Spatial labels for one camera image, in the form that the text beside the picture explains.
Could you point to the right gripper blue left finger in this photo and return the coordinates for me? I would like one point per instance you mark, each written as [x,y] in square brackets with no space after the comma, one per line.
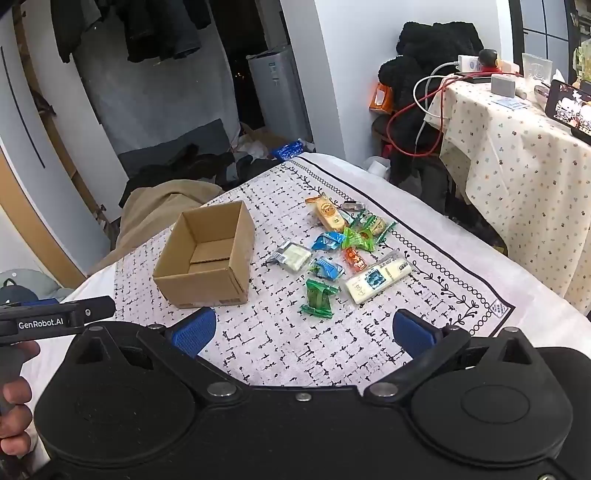
[192,334]

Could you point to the pile of dark clothes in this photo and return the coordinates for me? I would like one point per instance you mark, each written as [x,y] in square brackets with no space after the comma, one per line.
[222,170]

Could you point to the red orange snack packet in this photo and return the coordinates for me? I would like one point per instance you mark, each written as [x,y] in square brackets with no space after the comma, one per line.
[354,259]

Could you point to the hanging dark clothes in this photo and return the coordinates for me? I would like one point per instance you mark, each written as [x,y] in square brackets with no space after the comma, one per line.
[152,29]

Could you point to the cream blueberry cake packet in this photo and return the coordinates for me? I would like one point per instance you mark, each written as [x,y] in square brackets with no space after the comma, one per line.
[377,278]

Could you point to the green nut snack packet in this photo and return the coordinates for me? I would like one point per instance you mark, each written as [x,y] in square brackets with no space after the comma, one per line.
[379,227]

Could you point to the tan blanket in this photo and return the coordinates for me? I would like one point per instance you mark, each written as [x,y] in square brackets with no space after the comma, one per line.
[150,210]

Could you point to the orange tissue box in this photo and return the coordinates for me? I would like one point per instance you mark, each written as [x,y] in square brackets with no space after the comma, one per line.
[382,101]

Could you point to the orange bread snack packet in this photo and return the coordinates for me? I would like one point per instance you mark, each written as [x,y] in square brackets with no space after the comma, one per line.
[327,213]

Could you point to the black fuzzy garment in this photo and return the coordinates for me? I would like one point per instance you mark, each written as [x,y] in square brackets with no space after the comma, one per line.
[421,49]

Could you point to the person's left hand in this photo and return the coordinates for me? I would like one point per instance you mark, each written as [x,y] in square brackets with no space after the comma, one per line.
[16,391]

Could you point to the white patterned bed cloth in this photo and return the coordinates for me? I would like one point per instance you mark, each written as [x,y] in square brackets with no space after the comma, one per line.
[300,325]

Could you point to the blue snack packet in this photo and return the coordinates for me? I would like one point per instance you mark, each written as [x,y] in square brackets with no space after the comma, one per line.
[328,241]
[324,268]

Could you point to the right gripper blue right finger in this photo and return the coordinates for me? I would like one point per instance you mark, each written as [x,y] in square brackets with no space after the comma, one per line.
[413,334]

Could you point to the shiny blue bag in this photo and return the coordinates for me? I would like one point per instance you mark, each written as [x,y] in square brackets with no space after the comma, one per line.
[288,151]

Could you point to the clear dark candy packet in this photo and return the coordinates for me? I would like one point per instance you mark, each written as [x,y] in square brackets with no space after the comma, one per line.
[353,206]

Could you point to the brown cardboard box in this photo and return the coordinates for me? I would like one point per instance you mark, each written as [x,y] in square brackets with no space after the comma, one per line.
[206,259]

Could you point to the green candy packet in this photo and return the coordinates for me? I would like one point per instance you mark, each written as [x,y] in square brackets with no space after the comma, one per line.
[319,297]

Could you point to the white mini fridge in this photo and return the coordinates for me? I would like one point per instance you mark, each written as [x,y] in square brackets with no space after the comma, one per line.
[278,88]

